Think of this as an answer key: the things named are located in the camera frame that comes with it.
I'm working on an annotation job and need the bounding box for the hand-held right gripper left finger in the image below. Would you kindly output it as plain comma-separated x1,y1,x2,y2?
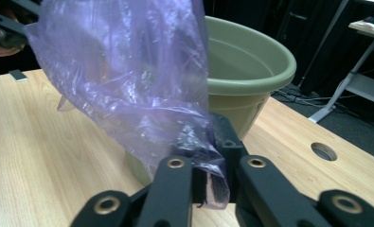
136,155,208,227

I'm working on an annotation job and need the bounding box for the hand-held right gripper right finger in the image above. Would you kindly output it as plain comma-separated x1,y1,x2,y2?
210,113,331,227

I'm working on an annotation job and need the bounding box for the green plastic bucket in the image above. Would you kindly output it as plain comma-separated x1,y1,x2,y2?
124,15,298,187

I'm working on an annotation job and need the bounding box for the purple plastic bag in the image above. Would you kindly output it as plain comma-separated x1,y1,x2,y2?
23,0,232,211

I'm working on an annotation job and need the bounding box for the grey tape strip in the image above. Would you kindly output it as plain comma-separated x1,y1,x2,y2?
8,68,28,83

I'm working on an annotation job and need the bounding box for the bundle of floor cables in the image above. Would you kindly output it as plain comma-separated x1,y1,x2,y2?
270,89,335,107

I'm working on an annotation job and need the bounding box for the white metal desk frame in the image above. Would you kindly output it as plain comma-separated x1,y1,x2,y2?
307,0,374,124

